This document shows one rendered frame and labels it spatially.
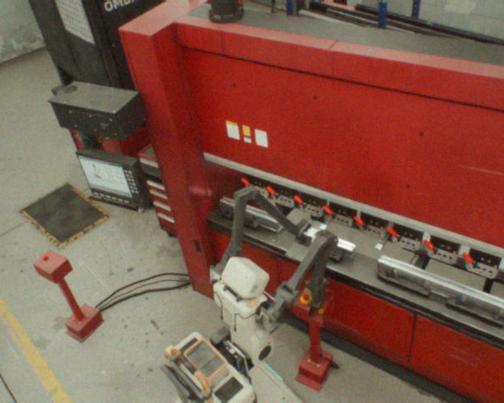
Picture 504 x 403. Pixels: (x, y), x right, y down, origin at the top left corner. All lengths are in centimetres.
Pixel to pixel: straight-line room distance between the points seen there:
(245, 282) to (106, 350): 192
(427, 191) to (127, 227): 326
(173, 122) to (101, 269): 211
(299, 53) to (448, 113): 75
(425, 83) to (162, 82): 145
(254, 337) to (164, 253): 204
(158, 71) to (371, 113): 121
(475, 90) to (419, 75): 24
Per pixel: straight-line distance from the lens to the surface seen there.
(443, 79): 240
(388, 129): 263
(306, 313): 329
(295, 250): 327
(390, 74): 247
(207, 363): 296
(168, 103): 313
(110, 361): 427
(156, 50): 299
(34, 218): 575
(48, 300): 489
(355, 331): 372
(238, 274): 270
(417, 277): 324
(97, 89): 333
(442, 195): 275
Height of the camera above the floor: 339
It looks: 41 degrees down
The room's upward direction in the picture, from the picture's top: 8 degrees counter-clockwise
